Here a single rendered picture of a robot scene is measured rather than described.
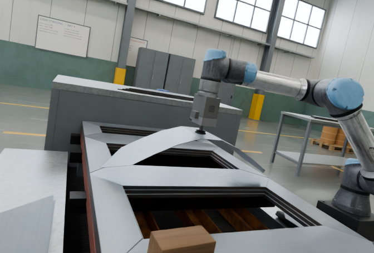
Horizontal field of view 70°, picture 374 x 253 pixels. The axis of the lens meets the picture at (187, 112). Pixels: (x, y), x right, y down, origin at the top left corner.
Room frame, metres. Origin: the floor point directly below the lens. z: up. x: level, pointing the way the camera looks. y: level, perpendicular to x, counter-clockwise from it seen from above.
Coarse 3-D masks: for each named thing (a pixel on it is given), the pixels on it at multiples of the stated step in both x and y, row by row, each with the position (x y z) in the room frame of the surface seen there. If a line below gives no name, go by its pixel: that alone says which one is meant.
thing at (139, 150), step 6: (132, 144) 0.94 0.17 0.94; (138, 144) 0.92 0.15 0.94; (144, 144) 0.91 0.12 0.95; (126, 150) 0.90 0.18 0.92; (132, 150) 0.89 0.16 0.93; (138, 150) 0.87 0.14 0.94; (144, 150) 0.86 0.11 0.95; (150, 150) 0.84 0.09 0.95; (132, 156) 0.84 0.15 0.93; (138, 156) 0.83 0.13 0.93; (144, 156) 0.82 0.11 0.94; (150, 156) 0.81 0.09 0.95; (132, 162) 0.80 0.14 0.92
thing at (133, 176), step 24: (120, 144) 1.21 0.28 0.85; (120, 168) 0.91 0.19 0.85; (144, 168) 0.96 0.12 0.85; (168, 168) 1.01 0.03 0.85; (192, 168) 1.06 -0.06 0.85; (216, 168) 1.12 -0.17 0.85; (144, 192) 0.80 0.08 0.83; (168, 192) 0.83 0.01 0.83; (192, 192) 0.87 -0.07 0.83; (216, 192) 0.91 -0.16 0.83; (240, 192) 0.95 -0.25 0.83; (264, 192) 1.00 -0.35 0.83; (288, 192) 1.00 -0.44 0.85; (312, 216) 0.82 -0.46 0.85; (96, 240) 0.54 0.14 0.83
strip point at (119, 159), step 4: (120, 148) 0.94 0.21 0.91; (116, 152) 0.91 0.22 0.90; (120, 152) 0.90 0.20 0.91; (124, 152) 0.89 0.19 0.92; (112, 156) 0.89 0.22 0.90; (116, 156) 0.88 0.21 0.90; (120, 156) 0.87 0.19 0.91; (124, 156) 0.86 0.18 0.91; (108, 160) 0.86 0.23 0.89; (112, 160) 0.85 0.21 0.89; (116, 160) 0.84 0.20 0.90; (120, 160) 0.84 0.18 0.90; (124, 160) 0.83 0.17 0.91; (128, 160) 0.82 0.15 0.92; (104, 164) 0.84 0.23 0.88; (108, 164) 0.83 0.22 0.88; (112, 164) 0.82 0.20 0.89; (116, 164) 0.82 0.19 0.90; (120, 164) 0.81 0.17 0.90; (124, 164) 0.80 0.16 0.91; (128, 164) 0.79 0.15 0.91
